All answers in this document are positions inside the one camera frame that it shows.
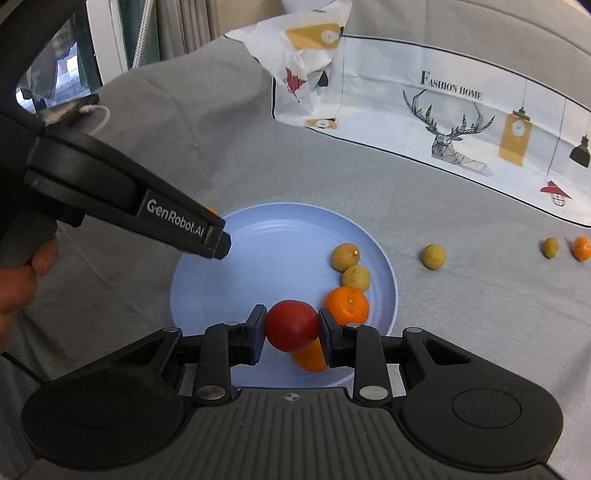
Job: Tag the white rack frame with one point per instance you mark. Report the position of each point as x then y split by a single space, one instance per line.
108 41

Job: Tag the person's left hand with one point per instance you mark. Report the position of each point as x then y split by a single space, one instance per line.
14 290

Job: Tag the dotted fabric pole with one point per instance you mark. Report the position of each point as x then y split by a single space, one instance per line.
141 41

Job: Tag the red tomato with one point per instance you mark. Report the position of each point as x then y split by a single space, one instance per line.
292 325

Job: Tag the white printed cloth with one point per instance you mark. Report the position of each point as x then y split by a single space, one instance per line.
378 124

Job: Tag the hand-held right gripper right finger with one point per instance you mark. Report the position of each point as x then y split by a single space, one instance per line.
328 341

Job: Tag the black smartphone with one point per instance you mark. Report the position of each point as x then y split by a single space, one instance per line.
69 110

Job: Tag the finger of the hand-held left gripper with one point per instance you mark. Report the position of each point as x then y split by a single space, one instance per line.
219 244

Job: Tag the grey curtain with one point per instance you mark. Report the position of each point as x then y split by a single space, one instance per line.
189 23

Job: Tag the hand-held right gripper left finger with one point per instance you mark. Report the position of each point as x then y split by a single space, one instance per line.
254 337

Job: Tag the yellow-green jujube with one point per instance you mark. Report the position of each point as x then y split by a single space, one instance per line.
356 278
434 256
345 257
549 247

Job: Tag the blue plate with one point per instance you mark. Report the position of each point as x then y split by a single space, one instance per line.
277 258

